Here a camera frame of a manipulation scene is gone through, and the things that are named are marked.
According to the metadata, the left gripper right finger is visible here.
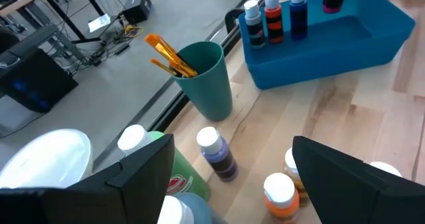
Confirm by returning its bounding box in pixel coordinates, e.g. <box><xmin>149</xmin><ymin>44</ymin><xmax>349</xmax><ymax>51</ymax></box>
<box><xmin>292</xmin><ymin>136</ymin><xmax>425</xmax><ymax>224</ymax></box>

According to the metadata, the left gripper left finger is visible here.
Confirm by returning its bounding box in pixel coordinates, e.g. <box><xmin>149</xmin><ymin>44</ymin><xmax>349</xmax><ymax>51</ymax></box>
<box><xmin>0</xmin><ymin>134</ymin><xmax>175</xmax><ymax>224</ymax></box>

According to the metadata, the pink paint bottle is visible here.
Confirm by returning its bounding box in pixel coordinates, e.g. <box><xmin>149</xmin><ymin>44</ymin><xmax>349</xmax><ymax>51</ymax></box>
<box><xmin>370</xmin><ymin>161</ymin><xmax>403</xmax><ymax>178</ymax></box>

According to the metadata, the yellow paint bottle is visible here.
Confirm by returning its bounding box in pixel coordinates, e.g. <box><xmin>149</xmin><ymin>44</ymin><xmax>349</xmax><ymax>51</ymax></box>
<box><xmin>282</xmin><ymin>147</ymin><xmax>311</xmax><ymax>207</ymax></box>

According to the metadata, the tall black bottle white cap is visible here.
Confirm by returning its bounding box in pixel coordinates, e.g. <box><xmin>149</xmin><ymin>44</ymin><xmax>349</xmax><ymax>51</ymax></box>
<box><xmin>156</xmin><ymin>193</ymin><xmax>230</xmax><ymax>224</ymax></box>

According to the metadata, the orange paint bottle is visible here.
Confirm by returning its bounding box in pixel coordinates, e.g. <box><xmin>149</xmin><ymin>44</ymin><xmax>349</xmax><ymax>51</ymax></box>
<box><xmin>263</xmin><ymin>172</ymin><xmax>300</xmax><ymax>224</ymax></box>

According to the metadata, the purple paint bottle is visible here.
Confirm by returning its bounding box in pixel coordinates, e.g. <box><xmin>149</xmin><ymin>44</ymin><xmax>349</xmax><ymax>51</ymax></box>
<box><xmin>195</xmin><ymin>126</ymin><xmax>239</xmax><ymax>182</ymax></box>

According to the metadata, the blue plastic bin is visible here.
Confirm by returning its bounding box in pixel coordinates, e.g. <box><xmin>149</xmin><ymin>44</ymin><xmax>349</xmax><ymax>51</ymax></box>
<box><xmin>238</xmin><ymin>0</ymin><xmax>416</xmax><ymax>90</ymax></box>

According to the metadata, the thin pointed paintbrush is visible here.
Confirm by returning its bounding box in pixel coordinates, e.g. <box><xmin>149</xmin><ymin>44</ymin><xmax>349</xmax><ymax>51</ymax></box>
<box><xmin>168</xmin><ymin>58</ymin><xmax>199</xmax><ymax>78</ymax></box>

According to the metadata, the green plastic cup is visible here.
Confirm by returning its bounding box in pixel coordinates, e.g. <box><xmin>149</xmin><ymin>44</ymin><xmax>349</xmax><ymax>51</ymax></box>
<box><xmin>171</xmin><ymin>41</ymin><xmax>233</xmax><ymax>122</ymax></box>

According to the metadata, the blue paint bottle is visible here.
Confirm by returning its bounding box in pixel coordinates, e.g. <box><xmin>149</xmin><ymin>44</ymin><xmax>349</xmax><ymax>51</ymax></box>
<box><xmin>289</xmin><ymin>0</ymin><xmax>309</xmax><ymax>41</ymax></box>

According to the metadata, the red paint bottle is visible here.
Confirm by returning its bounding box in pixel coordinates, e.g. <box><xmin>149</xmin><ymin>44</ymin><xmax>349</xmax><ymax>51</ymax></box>
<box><xmin>264</xmin><ymin>0</ymin><xmax>285</xmax><ymax>45</ymax></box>

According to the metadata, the small dark paint bottle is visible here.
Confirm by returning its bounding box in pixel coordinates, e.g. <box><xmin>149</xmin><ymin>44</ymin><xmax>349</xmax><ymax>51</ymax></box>
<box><xmin>244</xmin><ymin>0</ymin><xmax>266</xmax><ymax>49</ymax></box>

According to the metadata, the tall green paint bottle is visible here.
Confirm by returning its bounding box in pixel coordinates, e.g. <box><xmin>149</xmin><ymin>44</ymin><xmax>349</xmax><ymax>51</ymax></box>
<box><xmin>117</xmin><ymin>124</ymin><xmax>212</xmax><ymax>201</ymax></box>

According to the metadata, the dark computer case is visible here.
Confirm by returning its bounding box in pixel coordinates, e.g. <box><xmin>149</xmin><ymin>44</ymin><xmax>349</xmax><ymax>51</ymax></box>
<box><xmin>0</xmin><ymin>47</ymin><xmax>80</xmax><ymax>114</ymax></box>

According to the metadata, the grey metal rack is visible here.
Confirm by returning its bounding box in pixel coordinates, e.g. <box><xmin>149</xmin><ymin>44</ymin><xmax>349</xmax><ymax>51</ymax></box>
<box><xmin>0</xmin><ymin>23</ymin><xmax>88</xmax><ymax>65</ymax></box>

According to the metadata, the white paper sheet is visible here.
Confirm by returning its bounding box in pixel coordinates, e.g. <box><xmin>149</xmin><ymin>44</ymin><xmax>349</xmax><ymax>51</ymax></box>
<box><xmin>88</xmin><ymin>13</ymin><xmax>112</xmax><ymax>33</ymax></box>

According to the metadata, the dark box white label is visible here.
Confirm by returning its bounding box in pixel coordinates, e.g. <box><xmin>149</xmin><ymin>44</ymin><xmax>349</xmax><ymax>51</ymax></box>
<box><xmin>122</xmin><ymin>0</ymin><xmax>153</xmax><ymax>25</ymax></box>

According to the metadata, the yellow floor cable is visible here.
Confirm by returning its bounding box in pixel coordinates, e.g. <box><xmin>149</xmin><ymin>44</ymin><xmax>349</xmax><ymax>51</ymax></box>
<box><xmin>123</xmin><ymin>23</ymin><xmax>144</xmax><ymax>39</ymax></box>

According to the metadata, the black frame bracket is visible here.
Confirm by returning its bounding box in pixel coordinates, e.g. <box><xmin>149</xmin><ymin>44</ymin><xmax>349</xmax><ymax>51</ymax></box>
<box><xmin>224</xmin><ymin>8</ymin><xmax>246</xmax><ymax>35</ymax></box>

